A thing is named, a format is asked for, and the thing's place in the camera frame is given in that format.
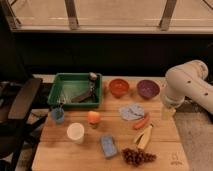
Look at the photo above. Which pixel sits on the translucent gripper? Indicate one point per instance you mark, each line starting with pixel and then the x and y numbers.
pixel 167 113

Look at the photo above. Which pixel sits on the orange apple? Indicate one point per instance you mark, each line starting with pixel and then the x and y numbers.
pixel 93 117

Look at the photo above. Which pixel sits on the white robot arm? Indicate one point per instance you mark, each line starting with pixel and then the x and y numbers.
pixel 186 80

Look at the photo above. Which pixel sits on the purple bowl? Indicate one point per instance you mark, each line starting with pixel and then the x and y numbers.
pixel 148 89

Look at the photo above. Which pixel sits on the orange bowl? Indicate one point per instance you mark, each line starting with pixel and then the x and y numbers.
pixel 118 87

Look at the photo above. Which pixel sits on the orange carrot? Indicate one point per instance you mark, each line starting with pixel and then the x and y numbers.
pixel 139 124

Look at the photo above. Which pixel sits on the blue crumpled cloth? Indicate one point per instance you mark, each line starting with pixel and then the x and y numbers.
pixel 132 112

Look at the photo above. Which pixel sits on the yellow banana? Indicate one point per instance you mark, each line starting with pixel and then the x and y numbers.
pixel 143 138

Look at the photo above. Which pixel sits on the purple grapes bunch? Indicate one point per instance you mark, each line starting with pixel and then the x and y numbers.
pixel 137 157

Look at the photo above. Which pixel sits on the blue sponge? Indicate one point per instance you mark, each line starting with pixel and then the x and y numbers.
pixel 108 146

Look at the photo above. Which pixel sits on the black spatula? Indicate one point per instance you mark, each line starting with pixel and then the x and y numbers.
pixel 90 91

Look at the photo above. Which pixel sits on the white cup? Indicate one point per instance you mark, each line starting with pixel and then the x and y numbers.
pixel 75 132

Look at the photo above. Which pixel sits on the green plastic tray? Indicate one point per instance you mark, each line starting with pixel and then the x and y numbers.
pixel 72 85

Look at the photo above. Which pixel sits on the metal fork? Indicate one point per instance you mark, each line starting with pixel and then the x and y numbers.
pixel 61 100

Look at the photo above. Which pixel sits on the blue cup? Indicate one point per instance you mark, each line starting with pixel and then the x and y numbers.
pixel 57 115

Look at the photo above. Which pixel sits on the black office chair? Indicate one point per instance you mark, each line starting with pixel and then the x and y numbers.
pixel 15 129

